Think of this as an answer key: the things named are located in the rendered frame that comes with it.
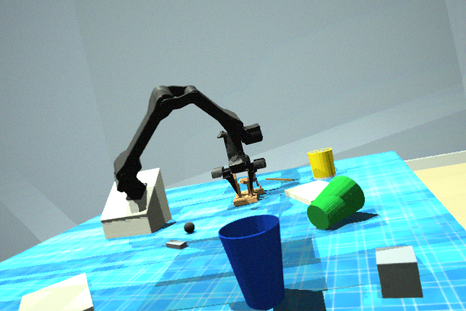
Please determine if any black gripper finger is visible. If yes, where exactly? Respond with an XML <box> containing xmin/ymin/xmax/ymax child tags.
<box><xmin>223</xmin><ymin>173</ymin><xmax>238</xmax><ymax>194</ymax></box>
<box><xmin>248</xmin><ymin>169</ymin><xmax>257</xmax><ymax>191</ymax></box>

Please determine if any green cup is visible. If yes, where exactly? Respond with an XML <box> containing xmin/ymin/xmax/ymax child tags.
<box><xmin>306</xmin><ymin>176</ymin><xmax>365</xmax><ymax>229</ymax></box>

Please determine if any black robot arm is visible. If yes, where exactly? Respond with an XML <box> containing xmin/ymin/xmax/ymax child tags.
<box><xmin>114</xmin><ymin>85</ymin><xmax>263</xmax><ymax>200</ymax></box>

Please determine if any blue plastic cup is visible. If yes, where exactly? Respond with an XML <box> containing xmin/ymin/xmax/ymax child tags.
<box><xmin>218</xmin><ymin>215</ymin><xmax>285</xmax><ymax>310</ymax></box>

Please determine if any yellow cup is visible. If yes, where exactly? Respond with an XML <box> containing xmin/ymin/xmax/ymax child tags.
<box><xmin>308</xmin><ymin>149</ymin><xmax>336</xmax><ymax>180</ymax></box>

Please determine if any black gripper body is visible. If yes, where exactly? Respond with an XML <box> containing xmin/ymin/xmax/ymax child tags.
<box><xmin>211</xmin><ymin>147</ymin><xmax>266</xmax><ymax>178</ymax></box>

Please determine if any dark grey ball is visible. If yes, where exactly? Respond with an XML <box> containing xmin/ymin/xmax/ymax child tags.
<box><xmin>183</xmin><ymin>221</ymin><xmax>194</xmax><ymax>233</ymax></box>

